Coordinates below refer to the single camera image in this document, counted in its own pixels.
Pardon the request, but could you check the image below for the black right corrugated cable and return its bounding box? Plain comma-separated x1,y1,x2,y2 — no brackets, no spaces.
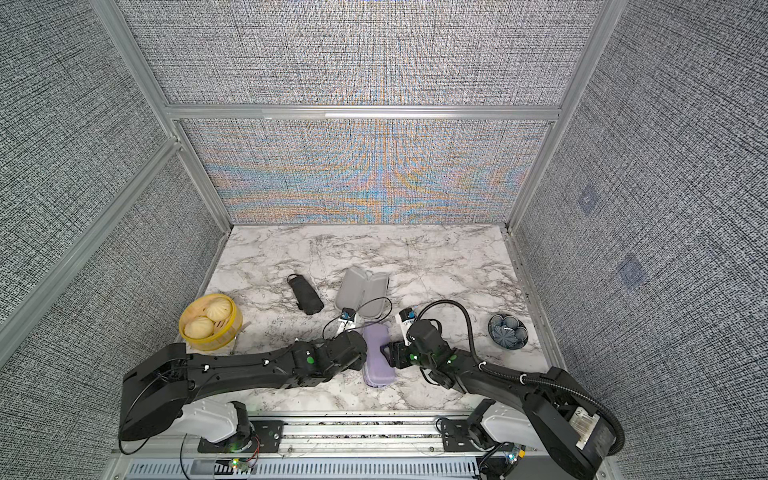
415,299,625,457

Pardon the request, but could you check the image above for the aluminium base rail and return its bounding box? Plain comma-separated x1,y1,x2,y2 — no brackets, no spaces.
107,413,613,480

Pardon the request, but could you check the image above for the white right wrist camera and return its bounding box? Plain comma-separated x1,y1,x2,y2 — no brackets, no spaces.
398,307,417,346

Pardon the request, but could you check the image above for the yellow bamboo steamer basket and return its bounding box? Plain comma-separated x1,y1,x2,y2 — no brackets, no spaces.
178,293,243,352

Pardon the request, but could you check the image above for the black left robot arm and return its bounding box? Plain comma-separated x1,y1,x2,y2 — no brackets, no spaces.
118,331,367,451

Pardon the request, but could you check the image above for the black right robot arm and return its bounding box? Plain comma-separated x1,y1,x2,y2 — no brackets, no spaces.
380,320,626,479

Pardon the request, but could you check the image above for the dark blue flower bowl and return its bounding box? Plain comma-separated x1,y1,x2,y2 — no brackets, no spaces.
487,312,529,350

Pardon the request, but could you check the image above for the grey umbrella case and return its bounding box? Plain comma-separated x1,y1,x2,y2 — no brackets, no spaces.
335,266,390,320
362,324,396,388

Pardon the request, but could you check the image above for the white steamed bun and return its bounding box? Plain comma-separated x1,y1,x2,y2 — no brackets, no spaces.
182,316,215,340
204,297,232,323

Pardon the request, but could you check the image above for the black left camera cable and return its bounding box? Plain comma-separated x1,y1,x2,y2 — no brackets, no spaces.
320,296,394,340

